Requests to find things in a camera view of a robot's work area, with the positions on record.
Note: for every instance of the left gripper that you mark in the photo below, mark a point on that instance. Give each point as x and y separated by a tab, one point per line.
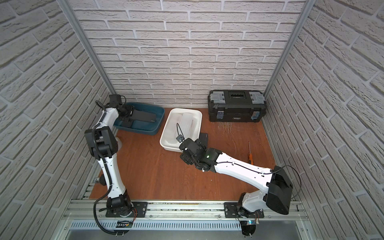
132	115

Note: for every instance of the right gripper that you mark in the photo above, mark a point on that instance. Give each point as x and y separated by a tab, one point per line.
200	145

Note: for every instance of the black pencil case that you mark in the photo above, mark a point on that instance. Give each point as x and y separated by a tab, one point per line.
203	137
137	115

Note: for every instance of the ribbed translucent pencil case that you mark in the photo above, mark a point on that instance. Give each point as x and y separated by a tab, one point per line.
186	125

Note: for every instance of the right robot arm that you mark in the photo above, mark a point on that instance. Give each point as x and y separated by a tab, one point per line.
274	186

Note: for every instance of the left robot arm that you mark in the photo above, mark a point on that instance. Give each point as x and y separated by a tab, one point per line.
104	146

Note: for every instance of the black pencil case upright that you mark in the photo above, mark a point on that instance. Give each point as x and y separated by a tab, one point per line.
203	137

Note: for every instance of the white storage bin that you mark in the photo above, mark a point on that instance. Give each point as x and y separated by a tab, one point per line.
197	115

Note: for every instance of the teal storage bin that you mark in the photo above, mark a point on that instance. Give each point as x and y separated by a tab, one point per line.
142	127

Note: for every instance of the clear tape roll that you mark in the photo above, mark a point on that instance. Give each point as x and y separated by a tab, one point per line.
120	144

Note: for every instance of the black plastic toolbox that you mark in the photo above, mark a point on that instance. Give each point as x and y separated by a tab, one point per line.
236	106

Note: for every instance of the small black clamp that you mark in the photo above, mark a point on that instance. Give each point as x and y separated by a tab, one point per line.
100	180

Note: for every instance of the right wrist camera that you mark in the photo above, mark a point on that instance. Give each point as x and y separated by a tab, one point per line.
180	138

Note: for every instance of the orange handled screwdriver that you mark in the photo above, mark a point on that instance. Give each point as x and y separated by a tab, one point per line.
250	156

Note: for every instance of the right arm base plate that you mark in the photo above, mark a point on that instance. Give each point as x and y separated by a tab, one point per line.
232	211

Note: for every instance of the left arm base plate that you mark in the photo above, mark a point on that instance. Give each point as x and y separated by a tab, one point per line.
137	209

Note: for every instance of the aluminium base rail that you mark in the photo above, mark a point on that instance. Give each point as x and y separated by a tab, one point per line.
188	210

